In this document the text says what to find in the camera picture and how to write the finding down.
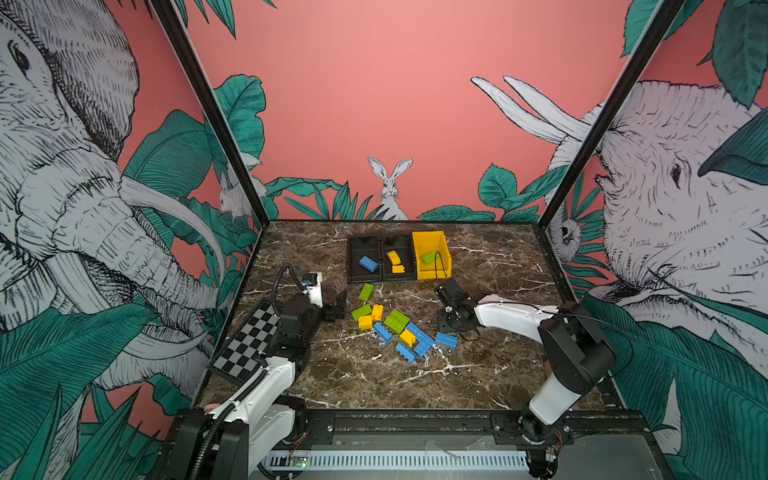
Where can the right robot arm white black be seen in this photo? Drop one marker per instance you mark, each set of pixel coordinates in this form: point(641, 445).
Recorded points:
point(579, 353)

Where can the large green lego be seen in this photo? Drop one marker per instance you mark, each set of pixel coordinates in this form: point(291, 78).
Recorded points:
point(396, 321)

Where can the yellow bin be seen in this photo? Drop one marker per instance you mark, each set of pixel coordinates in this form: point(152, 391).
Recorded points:
point(426, 241)

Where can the blue lego bottom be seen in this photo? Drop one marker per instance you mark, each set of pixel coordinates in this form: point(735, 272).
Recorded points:
point(405, 352)

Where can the right black frame post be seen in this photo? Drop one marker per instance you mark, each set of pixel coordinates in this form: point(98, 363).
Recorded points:
point(659, 23)

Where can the checkerboard calibration plate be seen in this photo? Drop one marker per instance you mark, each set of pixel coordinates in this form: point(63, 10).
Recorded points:
point(242, 354)

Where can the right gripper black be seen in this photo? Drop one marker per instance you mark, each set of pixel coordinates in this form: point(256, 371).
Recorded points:
point(442, 325)

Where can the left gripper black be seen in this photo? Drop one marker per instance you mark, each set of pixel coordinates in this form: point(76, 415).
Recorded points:
point(331, 315)

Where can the white slotted cable duct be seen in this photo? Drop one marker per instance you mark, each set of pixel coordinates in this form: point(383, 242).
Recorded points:
point(382, 460)

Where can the left black frame post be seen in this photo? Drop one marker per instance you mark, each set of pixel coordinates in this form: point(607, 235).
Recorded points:
point(169, 17)

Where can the left black bin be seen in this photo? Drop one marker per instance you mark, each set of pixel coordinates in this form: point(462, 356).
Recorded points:
point(357, 247)

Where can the green lego left small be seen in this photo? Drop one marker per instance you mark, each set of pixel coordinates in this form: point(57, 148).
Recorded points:
point(364, 310)

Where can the middle black bin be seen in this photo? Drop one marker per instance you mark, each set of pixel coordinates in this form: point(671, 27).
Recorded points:
point(402, 244)

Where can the black frame post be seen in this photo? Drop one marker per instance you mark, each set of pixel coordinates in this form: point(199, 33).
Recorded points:
point(659, 23)
point(169, 17)

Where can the black front rail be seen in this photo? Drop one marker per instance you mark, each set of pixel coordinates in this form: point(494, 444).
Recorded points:
point(506, 427)

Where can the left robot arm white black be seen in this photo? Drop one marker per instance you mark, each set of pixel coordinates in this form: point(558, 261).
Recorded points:
point(232, 440)

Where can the black bin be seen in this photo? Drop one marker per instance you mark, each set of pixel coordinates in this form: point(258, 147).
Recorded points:
point(402, 244)
point(357, 247)

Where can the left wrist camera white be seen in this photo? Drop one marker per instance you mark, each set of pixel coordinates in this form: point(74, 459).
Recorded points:
point(312, 283)

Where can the yellow lego beside green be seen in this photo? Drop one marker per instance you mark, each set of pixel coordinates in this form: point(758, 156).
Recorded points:
point(377, 313)

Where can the large blue lego centre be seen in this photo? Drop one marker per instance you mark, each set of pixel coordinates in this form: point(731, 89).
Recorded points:
point(424, 343)

